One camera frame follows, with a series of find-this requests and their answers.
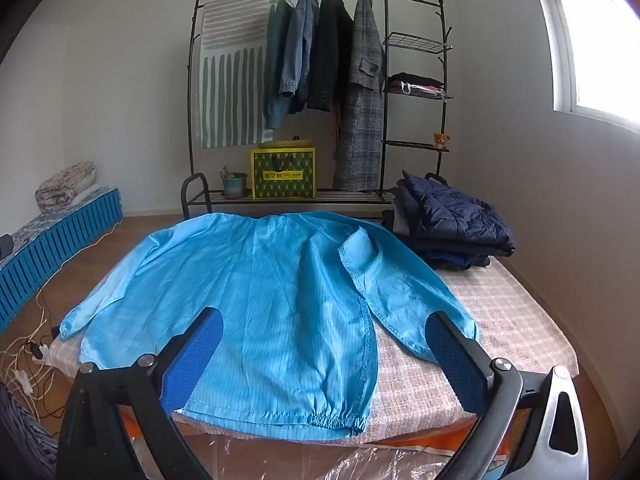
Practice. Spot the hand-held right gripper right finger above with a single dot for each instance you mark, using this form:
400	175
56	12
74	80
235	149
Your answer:
452	360

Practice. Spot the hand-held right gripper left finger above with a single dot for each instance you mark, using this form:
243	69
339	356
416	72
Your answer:
200	352

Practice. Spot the light blue pinstriped work jacket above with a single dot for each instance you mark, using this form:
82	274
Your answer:
275	285

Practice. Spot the folded clothes on rack shelf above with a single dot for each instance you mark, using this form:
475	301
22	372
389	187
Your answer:
415	82

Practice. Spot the black metal clothes rack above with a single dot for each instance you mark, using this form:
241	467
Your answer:
386	20

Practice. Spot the hanging dark jackets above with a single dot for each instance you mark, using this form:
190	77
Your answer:
450	261

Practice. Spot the navy quilted puffer jacket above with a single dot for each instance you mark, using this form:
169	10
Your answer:
460	215

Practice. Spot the small potted plant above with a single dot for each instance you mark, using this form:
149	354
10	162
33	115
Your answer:
234	185

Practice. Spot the blue slatted platform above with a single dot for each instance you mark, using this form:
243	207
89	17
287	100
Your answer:
60	245

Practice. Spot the yellow green gift box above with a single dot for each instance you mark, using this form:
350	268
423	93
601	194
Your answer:
282	172

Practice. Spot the floral folded quilt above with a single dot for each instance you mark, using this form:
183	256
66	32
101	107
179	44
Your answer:
65	182

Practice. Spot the small brown teddy bear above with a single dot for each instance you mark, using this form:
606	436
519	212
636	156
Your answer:
441	141

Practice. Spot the small black device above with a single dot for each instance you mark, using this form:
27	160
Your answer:
6	246

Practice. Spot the grey plaid coat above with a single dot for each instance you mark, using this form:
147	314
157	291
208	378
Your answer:
360	125

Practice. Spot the white grey striped cloth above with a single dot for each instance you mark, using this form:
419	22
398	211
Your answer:
230	85

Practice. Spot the teal denim shirt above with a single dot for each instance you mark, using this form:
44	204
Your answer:
275	60

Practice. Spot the blue denim jacket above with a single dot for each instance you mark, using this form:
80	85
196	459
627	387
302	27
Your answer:
300	45

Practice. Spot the black coat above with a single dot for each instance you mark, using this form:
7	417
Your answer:
327	50

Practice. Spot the window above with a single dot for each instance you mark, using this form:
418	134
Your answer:
600	60

